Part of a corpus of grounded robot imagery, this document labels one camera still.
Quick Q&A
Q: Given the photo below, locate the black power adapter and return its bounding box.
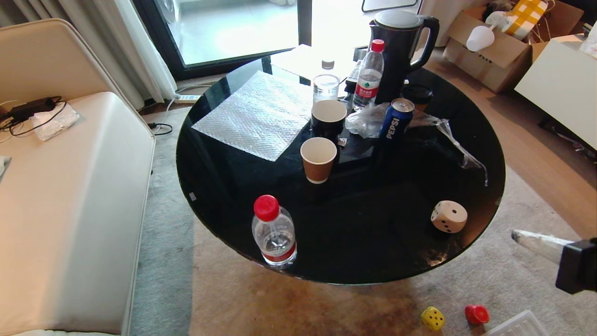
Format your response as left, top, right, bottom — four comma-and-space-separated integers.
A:
9, 97, 57, 120

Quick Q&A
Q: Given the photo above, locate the cardboard box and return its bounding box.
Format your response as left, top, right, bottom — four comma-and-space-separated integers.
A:
442, 0, 584, 94

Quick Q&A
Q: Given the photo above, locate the brown paper cup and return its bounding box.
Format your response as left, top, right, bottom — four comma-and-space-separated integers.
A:
300, 137, 338, 184

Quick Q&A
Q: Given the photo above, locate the blue soda can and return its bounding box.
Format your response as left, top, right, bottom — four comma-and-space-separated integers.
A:
378, 98, 416, 146

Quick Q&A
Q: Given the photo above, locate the clear plastic box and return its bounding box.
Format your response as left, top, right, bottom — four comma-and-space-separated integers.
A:
482, 310, 554, 336

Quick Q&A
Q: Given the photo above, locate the yellow checkered cloth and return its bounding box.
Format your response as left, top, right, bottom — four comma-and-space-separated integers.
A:
506, 0, 549, 41

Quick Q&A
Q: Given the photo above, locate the black electric kettle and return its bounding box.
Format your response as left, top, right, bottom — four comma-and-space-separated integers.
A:
369, 10, 440, 105

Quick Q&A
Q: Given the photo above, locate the grey rug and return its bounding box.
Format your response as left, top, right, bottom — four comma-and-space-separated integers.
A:
129, 106, 597, 336

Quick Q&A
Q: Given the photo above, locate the black window frame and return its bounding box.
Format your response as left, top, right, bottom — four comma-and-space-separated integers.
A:
132, 0, 313, 81

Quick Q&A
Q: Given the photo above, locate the black lidded coffee cup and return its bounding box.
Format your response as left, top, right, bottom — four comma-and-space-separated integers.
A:
402, 84, 434, 113

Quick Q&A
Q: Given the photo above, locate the white curtain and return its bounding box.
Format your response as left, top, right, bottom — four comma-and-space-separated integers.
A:
0, 0, 178, 111

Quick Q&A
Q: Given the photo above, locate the water bottle low water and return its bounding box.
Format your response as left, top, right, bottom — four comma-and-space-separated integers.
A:
251, 195, 298, 268

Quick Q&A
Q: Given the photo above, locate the cream sofa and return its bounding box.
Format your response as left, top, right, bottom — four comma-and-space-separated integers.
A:
0, 18, 157, 336

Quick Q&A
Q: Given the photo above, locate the black paper cup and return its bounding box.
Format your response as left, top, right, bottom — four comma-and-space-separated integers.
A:
311, 99, 348, 141

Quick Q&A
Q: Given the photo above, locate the clear plastic wrap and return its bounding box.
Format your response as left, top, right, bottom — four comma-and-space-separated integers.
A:
345, 102, 489, 187

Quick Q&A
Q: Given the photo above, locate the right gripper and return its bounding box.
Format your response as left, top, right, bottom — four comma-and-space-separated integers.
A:
511, 229, 597, 295

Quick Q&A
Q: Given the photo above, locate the water bottle green label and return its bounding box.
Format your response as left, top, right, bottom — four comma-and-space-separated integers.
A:
352, 39, 386, 111

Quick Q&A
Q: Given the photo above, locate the yellow die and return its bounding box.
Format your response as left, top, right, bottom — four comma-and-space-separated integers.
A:
421, 306, 446, 332

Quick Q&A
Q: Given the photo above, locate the bubble wrap sheet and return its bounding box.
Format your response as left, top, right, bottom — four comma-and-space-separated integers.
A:
191, 70, 314, 162

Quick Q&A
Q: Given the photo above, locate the white plastic scoop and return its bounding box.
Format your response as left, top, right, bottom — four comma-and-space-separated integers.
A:
465, 25, 496, 52

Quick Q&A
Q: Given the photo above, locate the white tissue packet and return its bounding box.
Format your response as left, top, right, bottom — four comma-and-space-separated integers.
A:
30, 102, 80, 142

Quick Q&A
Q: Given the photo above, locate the red die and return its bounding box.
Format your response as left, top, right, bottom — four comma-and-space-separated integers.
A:
465, 305, 490, 326

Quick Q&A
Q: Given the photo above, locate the clear drinking glass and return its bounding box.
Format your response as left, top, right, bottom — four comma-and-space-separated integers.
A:
312, 74, 340, 104

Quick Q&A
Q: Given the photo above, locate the large white die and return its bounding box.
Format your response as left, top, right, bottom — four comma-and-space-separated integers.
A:
430, 201, 468, 234

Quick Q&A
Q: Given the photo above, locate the white side table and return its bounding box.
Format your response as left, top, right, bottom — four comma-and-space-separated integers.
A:
514, 35, 597, 151

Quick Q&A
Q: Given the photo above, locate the round black glass table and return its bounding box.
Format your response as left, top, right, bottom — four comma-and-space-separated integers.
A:
176, 44, 507, 286

